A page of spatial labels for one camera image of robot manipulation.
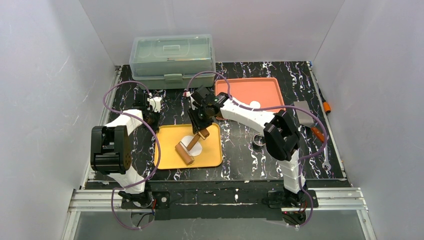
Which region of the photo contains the aluminium front frame rail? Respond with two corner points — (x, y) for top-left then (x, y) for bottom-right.
(62, 187), (376, 240)

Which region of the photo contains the orange-red plastic tray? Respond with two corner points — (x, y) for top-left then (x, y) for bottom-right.
(214, 77), (285, 108)

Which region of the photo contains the wooden dough roller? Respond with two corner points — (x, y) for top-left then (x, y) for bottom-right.
(175, 129), (210, 166)

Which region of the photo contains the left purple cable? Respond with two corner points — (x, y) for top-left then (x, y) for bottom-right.
(101, 80), (161, 231)

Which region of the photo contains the white dough ball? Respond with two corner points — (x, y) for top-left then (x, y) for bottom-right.
(180, 135), (203, 157)

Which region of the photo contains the orange black screwdriver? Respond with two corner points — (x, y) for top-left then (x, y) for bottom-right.
(315, 80), (332, 115)

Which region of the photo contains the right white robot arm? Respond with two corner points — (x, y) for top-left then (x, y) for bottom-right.
(184, 86), (306, 194)

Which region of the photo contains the metal scraper orange handle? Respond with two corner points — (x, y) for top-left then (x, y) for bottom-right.
(293, 101), (325, 143)

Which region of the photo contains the yellow plastic tray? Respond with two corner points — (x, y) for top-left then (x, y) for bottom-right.
(154, 123), (223, 170)

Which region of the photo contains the small metal wrench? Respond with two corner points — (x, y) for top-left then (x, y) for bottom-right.
(322, 146), (332, 171)

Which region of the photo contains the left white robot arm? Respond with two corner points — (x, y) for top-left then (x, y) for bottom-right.
(90, 93), (163, 195)

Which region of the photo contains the flat round white wrapper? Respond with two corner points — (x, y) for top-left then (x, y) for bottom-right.
(249, 100), (261, 109)

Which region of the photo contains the green plastic storage box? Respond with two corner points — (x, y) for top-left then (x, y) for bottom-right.
(129, 34), (216, 90)

